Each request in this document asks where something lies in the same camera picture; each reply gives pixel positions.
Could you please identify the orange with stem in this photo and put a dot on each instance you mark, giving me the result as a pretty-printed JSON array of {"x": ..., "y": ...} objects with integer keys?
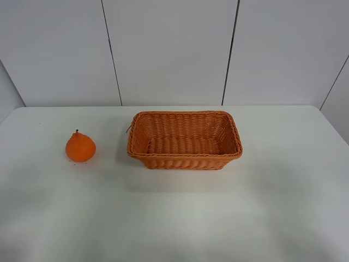
[{"x": 80, "y": 147}]

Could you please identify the orange wicker basket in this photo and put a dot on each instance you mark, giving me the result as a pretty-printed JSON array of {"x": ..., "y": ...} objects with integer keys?
[{"x": 184, "y": 140}]

